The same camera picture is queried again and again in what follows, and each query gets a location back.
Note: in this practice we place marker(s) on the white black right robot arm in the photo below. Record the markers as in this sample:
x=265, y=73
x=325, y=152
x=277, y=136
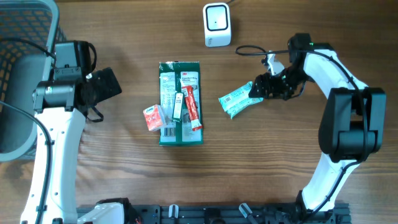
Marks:
x=352, y=124

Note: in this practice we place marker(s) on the black white small box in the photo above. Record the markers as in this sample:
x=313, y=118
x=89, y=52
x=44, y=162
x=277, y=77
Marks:
x=177, y=110

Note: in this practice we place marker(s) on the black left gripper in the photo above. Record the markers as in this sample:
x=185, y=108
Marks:
x=110, y=87

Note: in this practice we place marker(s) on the orange Kleenex tissue pack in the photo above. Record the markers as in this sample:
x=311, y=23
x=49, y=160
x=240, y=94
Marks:
x=154, y=117

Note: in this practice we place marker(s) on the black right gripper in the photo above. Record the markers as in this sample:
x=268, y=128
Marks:
x=268, y=78

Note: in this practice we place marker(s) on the green 3M gloves package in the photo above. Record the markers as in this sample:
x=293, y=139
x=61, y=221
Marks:
x=172, y=77

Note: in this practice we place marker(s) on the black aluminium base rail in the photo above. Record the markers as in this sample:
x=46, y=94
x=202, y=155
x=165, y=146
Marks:
x=269, y=213

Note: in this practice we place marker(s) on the mint green wipes pack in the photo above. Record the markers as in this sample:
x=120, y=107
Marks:
x=236, y=101

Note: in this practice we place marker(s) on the red stick sachet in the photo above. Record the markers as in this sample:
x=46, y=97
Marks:
x=192, y=108

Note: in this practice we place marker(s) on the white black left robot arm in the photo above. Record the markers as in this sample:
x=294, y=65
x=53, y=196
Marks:
x=61, y=107

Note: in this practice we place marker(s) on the white barcode scanner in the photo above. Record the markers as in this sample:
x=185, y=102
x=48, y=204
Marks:
x=217, y=24

